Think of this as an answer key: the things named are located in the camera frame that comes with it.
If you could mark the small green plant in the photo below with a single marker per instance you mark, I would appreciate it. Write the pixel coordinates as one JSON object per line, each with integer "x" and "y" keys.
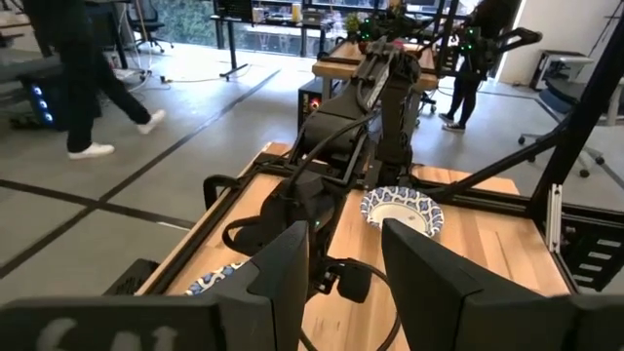
{"x": 352, "y": 24}

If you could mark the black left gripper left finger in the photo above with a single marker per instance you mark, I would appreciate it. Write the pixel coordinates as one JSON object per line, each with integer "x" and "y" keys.
{"x": 273, "y": 302}

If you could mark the black computer box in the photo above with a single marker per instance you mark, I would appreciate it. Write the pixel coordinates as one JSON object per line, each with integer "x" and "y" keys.
{"x": 307, "y": 114}

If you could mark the blue patterned white paper bowl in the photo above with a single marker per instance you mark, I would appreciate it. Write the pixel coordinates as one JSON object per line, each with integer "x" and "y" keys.
{"x": 402, "y": 209}
{"x": 214, "y": 279}

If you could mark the standing person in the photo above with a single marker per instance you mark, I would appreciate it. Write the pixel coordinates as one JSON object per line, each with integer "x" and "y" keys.
{"x": 463, "y": 92}

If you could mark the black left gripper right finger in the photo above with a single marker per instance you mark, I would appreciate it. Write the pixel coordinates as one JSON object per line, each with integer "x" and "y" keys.
{"x": 463, "y": 317}

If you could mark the black office chair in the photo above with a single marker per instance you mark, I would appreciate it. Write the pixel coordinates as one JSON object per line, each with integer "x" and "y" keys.
{"x": 146, "y": 19}

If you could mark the silver aluminium bracket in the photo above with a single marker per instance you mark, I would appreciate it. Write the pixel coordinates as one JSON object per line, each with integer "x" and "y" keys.
{"x": 554, "y": 219}

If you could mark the wooden neighbouring table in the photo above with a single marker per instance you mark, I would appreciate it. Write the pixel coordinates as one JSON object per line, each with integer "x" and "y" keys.
{"x": 341, "y": 68}

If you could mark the black standing desk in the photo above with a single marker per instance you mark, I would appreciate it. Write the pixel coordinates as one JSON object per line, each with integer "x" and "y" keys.
{"x": 229, "y": 44}

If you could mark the white cart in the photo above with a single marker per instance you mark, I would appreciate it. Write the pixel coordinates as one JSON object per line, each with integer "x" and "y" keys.
{"x": 560, "y": 61}

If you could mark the grey swivel chair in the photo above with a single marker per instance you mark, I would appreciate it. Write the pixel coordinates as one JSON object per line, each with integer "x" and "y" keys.
{"x": 560, "y": 100}

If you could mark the walking person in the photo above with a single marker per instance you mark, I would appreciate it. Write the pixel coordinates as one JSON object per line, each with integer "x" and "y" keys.
{"x": 83, "y": 73}

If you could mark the black machine with blue lights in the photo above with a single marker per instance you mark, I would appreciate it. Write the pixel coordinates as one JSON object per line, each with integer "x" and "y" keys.
{"x": 44, "y": 97}

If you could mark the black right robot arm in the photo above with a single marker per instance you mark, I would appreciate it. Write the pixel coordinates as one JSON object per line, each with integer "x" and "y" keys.
{"x": 341, "y": 117}

